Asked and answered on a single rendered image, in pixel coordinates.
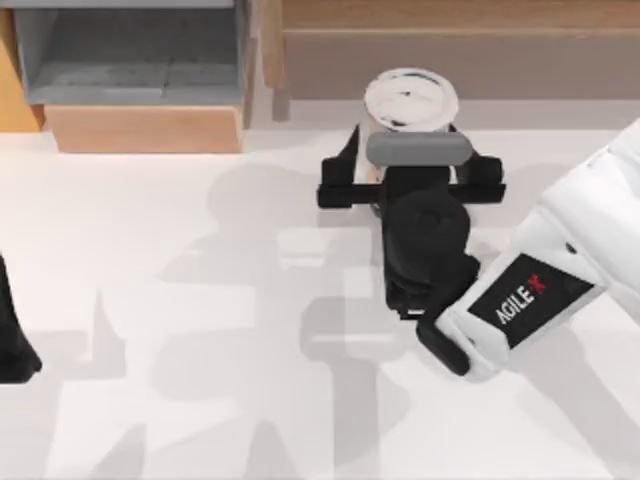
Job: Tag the white can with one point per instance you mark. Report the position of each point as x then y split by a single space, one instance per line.
410 99

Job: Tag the pale wooden open shelf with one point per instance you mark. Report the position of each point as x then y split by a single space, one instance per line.
450 55

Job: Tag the pale wooden drawer front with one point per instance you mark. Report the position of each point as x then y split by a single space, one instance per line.
142 128

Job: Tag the orange wooden cupboard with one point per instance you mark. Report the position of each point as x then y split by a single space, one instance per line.
11 90

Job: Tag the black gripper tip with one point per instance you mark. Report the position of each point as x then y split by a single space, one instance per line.
15 340

